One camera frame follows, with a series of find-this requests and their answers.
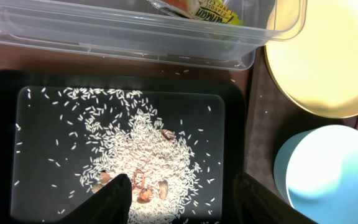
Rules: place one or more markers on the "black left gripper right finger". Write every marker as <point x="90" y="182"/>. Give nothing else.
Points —
<point x="255" y="204"/>

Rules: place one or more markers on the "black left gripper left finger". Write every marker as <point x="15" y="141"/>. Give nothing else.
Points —
<point x="109" y="205"/>

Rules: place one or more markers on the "rice and food scraps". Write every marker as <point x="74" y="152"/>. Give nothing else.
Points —
<point x="70" y="142"/>

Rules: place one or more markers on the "blue bowl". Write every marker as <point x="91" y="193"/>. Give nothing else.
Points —
<point x="316" y="172"/>

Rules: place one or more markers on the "yellow plate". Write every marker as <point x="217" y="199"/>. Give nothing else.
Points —
<point x="318" y="68"/>

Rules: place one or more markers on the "yellow green snack wrapper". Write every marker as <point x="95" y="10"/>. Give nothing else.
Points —
<point x="201" y="10"/>

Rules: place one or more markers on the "brown serving tray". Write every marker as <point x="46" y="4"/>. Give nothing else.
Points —
<point x="272" y="119"/>

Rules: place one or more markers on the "black tray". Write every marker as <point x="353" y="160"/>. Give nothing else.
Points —
<point x="13" y="81"/>

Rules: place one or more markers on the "clear plastic bin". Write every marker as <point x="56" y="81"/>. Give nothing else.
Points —
<point x="150" y="31"/>

